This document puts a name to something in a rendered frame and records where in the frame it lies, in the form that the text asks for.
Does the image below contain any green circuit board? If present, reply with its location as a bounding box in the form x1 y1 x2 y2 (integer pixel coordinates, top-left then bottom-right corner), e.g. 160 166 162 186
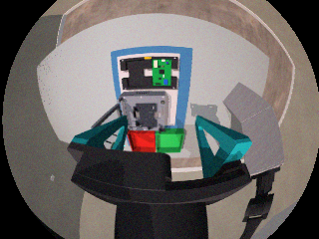
153 59 171 86

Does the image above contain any green open-top bin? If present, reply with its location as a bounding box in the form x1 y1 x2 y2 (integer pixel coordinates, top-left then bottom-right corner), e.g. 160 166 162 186
156 128 184 153

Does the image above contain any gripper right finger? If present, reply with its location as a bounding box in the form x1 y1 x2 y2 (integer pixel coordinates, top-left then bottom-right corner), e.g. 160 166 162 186
195 116 252 178

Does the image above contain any red bin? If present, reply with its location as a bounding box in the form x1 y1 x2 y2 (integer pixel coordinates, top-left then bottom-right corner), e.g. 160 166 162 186
128 130 156 152

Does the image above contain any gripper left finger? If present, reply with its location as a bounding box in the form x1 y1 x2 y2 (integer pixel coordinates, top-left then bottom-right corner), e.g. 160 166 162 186
72 116 128 150

